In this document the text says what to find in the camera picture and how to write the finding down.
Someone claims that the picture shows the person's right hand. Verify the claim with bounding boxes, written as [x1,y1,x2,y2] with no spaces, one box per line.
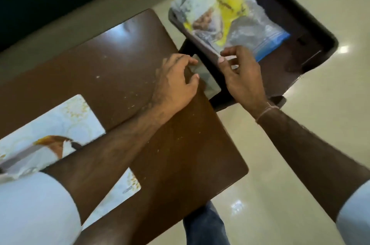
[218,45,273,118]

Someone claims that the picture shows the person's left hand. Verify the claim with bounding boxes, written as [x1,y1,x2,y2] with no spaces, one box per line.
[152,53,200,123]

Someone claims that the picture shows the small grey packet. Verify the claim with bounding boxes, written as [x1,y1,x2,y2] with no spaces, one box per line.
[188,54,222,100]

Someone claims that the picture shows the clear plastic zip bag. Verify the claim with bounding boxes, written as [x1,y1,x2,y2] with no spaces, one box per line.
[170,0,291,63]

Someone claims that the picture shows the person's left forearm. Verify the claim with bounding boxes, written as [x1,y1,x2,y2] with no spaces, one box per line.
[40,104,174,225]

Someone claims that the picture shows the person's right forearm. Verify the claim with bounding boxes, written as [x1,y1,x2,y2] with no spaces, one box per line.
[256,106,370,223]

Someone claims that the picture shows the thin thread wrist band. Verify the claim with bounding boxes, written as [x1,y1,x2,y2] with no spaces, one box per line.
[255,102,280,124]

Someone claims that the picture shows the white nut-print packet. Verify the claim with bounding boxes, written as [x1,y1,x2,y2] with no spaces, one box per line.
[182,0,225,41]

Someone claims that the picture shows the yellow snack packet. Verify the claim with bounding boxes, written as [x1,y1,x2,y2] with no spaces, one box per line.
[184,0,250,47]

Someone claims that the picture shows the dark brown plastic chair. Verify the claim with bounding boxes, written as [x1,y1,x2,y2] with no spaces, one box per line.
[168,0,339,112]

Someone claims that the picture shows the white bird-print placemat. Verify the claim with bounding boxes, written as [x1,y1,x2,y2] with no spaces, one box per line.
[0,94,142,231]

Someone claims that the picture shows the blue jeans leg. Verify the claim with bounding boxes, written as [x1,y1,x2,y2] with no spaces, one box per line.
[182,200,231,245]

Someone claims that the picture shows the person's right white sleeve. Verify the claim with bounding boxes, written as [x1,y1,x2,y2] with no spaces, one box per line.
[335,179,370,245]

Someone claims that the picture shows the person's white sleeve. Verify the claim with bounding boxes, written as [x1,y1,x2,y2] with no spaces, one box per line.
[335,179,370,245]
[0,171,83,245]

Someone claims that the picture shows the person's left white sleeve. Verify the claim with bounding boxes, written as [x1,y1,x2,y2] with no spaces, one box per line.
[0,171,83,245]

